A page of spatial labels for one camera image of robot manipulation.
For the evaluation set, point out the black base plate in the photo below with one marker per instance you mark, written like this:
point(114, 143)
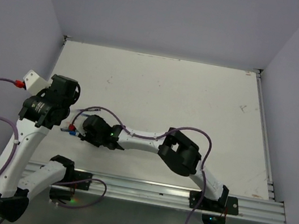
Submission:
point(229, 205)
point(76, 180)

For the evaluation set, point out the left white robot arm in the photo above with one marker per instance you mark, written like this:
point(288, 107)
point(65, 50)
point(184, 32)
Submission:
point(48, 105)

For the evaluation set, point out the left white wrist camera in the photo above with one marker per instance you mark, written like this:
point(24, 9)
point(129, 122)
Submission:
point(34, 83)

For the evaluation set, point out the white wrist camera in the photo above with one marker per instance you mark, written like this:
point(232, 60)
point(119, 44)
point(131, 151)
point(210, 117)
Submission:
point(34, 83)
point(77, 128)

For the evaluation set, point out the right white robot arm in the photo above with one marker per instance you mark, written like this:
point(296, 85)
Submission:
point(177, 151)

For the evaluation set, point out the aluminium right side rail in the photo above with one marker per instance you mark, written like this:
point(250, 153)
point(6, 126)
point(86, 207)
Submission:
point(270, 182)

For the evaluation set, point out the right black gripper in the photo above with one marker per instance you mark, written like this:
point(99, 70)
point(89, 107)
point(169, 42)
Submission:
point(87, 138)

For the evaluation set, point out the blue capped pen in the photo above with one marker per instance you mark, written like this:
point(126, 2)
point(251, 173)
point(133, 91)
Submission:
point(74, 134)

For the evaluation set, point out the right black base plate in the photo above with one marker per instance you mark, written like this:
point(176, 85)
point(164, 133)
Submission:
point(229, 205)

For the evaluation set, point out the aluminium rail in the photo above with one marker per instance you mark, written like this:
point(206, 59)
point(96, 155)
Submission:
point(139, 191)
point(270, 182)

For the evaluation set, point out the aluminium front rail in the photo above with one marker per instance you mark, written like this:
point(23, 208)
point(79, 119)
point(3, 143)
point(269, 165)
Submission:
point(139, 191)

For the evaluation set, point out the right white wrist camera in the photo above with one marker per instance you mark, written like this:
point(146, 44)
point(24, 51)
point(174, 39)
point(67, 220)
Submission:
point(77, 128)

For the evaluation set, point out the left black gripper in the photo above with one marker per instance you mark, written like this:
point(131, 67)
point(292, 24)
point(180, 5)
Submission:
point(42, 94)

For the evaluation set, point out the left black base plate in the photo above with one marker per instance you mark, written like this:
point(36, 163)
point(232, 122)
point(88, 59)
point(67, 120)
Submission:
point(76, 180)

